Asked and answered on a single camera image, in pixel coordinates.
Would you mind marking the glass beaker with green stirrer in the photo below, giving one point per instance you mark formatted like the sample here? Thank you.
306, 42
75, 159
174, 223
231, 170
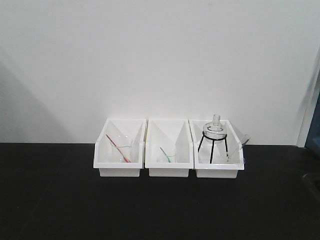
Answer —
167, 155

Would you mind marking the left white storage bin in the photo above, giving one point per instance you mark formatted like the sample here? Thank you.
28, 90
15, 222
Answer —
135, 129

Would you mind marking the glass beaker with red stirrer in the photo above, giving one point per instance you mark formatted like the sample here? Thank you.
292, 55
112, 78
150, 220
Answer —
121, 148

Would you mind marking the white storage bin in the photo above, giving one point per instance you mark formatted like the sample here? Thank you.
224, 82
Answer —
227, 169
172, 133
135, 129

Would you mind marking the black wire tripod stand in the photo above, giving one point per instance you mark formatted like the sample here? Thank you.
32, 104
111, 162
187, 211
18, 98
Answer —
212, 149

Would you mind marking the clear glass test tube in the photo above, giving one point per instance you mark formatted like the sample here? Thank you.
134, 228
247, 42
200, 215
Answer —
242, 142

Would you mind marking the middle white storage bin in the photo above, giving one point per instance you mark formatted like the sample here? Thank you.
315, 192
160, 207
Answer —
172, 133

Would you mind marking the round glass flask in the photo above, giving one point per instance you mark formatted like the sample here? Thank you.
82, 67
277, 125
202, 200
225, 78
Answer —
214, 129

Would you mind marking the right white storage bin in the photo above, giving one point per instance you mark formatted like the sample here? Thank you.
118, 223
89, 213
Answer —
227, 169

